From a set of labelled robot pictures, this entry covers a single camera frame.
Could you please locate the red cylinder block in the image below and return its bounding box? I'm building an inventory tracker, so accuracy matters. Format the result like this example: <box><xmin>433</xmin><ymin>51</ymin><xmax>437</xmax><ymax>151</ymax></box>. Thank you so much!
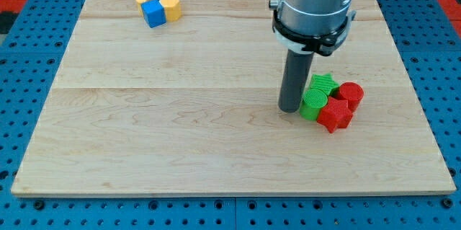
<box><xmin>334</xmin><ymin>81</ymin><xmax>364</xmax><ymax>112</ymax></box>

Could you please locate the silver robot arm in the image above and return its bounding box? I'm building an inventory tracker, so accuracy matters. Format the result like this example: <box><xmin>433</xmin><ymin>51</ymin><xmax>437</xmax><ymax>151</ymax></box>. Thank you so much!
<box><xmin>268</xmin><ymin>0</ymin><xmax>356</xmax><ymax>113</ymax></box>

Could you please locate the blue cube block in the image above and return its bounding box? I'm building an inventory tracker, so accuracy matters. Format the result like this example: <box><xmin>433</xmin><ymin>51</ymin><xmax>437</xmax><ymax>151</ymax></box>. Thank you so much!
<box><xmin>141</xmin><ymin>0</ymin><xmax>166</xmax><ymax>28</ymax></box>

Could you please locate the red star block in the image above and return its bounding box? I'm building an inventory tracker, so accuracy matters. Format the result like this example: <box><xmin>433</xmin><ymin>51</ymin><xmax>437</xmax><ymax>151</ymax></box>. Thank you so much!
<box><xmin>316</xmin><ymin>97</ymin><xmax>354</xmax><ymax>133</ymax></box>

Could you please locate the green cylinder block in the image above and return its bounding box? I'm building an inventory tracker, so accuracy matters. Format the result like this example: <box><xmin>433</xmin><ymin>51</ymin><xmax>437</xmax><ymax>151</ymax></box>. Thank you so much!
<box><xmin>300</xmin><ymin>89</ymin><xmax>328</xmax><ymax>121</ymax></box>

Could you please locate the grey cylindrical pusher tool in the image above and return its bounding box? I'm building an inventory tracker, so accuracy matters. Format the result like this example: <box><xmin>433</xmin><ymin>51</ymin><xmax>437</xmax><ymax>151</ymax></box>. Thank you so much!
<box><xmin>278</xmin><ymin>50</ymin><xmax>314</xmax><ymax>112</ymax></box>

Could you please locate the green star block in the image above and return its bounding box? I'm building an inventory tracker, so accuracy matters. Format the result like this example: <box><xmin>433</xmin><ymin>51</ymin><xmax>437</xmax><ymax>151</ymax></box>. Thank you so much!
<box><xmin>308</xmin><ymin>74</ymin><xmax>340</xmax><ymax>96</ymax></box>

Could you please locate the wooden board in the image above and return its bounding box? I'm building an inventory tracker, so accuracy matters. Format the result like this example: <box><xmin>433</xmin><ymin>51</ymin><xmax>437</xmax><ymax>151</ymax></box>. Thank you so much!
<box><xmin>11</xmin><ymin>0</ymin><xmax>456</xmax><ymax>198</ymax></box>

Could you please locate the yellow hexagon block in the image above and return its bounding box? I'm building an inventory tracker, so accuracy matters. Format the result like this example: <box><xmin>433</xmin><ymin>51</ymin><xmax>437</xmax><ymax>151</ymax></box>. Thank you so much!
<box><xmin>160</xmin><ymin>0</ymin><xmax>182</xmax><ymax>22</ymax></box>

